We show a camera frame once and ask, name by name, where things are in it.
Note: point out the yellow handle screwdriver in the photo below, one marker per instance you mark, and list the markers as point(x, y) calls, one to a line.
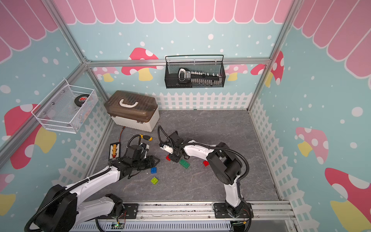
point(146, 137)

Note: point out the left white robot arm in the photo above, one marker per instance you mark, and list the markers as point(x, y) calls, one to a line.
point(64, 207)

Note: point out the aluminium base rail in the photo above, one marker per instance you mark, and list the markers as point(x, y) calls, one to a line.
point(199, 216)

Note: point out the small red lego brick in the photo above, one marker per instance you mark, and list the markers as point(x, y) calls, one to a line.
point(205, 163)

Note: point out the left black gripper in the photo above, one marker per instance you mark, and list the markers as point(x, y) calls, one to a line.
point(150, 162)

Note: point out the brown lid storage box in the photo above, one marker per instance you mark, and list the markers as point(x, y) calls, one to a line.
point(132, 110)

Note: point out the black wire wall basket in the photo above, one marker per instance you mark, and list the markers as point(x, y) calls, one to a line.
point(199, 63)

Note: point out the black tape roll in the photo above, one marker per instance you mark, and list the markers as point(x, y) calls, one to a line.
point(81, 99)

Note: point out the white wire wall basket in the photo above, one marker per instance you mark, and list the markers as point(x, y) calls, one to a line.
point(58, 112)

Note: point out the lime green lego brick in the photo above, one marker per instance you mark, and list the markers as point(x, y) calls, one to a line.
point(154, 180)

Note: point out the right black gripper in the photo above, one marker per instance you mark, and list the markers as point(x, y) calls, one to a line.
point(173, 159)

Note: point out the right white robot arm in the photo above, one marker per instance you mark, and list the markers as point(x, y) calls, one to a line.
point(229, 167)

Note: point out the green circuit board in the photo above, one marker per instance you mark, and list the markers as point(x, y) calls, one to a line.
point(117, 226)

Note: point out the dark green long lego brick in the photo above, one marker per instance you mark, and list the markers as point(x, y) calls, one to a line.
point(184, 163)

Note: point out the screwdriver bit set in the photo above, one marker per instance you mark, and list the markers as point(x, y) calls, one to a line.
point(195, 79)

